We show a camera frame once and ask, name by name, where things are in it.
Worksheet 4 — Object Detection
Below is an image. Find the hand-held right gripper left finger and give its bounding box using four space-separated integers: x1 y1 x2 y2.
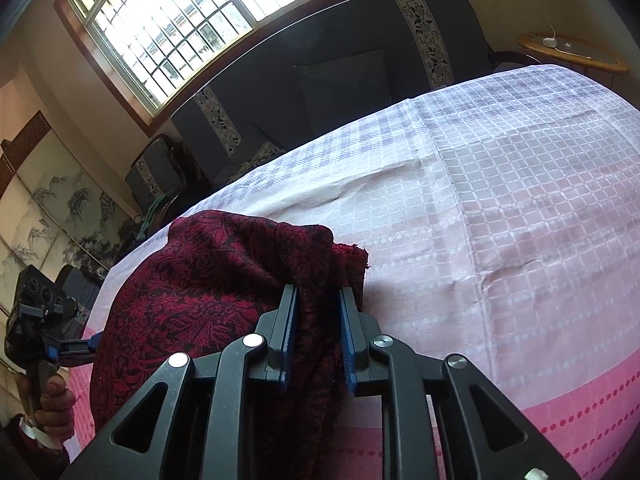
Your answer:
60 284 301 480

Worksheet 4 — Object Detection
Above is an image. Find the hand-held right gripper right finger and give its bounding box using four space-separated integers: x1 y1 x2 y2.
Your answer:
336 287 583 480

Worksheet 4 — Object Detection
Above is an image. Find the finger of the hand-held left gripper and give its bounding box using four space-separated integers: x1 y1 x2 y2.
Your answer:
57 351 98 367
59 335 101 352

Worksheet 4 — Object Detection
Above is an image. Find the dark red patterned garment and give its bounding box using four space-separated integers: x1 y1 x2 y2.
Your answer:
89 210 371 480

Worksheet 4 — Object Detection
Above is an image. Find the person's left forearm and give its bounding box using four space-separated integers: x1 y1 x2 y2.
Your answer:
0 422 68 480

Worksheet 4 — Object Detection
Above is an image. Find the person's left hand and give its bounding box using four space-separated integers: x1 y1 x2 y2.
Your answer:
17 374 77 443

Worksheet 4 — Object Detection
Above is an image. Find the black box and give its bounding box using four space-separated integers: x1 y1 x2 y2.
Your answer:
54 266 107 337

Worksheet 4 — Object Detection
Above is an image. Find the white wristband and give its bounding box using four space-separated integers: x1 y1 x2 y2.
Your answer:
16 414 62 449

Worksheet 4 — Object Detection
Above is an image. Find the painted folding screen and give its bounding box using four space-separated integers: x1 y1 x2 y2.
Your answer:
0 110 137 281

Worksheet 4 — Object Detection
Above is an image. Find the green cloth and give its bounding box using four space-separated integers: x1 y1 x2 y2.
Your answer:
142 197 168 233

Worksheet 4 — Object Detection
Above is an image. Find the dark grey armchair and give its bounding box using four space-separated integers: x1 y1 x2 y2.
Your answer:
125 135 202 212

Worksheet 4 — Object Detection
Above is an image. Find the pink and lilac checked bedsheet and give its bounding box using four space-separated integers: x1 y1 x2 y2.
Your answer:
65 64 640 480

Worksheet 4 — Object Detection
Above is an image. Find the dark grey cushion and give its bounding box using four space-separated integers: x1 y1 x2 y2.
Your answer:
292 50 392 134

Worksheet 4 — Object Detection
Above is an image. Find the wooden framed window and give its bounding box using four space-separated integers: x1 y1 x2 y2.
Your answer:
55 0 447 137

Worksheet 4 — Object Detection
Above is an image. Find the round wicker table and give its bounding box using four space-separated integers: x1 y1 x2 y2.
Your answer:
516 32 632 77

